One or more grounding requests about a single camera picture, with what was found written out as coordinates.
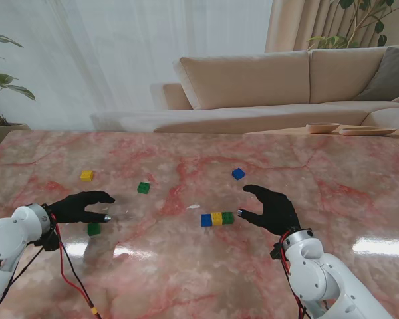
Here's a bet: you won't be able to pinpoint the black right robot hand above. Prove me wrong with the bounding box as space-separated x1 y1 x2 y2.
236 184 302 239

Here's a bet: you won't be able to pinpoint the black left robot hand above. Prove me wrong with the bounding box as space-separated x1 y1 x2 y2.
49 191 116 224

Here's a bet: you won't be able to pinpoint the wooden bowl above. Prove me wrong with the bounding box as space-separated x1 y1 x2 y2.
305 122 342 134

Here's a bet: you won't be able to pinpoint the grey plant pot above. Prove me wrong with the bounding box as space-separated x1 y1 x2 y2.
0 123 30 147

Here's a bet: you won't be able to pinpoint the shallow wooden plate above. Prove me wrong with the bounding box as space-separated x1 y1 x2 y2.
338 126 397 136

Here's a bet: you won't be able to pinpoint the beige sofa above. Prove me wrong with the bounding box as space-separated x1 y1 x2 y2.
91 43 399 134

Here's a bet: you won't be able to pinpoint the green leafy potted plant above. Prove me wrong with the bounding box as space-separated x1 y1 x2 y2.
0 29 36 126

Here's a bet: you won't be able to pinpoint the white sheer curtain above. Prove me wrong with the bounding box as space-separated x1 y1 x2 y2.
0 0 273 130

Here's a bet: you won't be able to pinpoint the grey cushion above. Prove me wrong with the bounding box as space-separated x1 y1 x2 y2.
354 46 399 102

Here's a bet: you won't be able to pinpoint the beige curtain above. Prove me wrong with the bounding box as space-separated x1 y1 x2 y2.
264 0 399 53

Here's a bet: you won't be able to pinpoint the tall leafy tree plant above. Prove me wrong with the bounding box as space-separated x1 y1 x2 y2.
307 0 399 51

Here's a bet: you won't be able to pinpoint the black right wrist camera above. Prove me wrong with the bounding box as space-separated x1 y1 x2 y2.
269 242 287 262

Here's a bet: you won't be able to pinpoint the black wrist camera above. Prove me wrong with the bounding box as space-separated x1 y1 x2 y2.
35 231 61 252
269 242 287 262

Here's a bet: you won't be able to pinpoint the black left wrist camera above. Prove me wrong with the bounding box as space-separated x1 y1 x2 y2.
35 231 61 252

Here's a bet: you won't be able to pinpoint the red and black right cables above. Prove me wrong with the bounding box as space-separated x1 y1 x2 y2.
279 232 312 319

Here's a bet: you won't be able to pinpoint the red and black cables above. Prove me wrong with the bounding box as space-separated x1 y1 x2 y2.
279 232 312 319
0 214 102 319

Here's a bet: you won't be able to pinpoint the red and black left cables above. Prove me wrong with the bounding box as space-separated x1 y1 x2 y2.
0 214 102 319

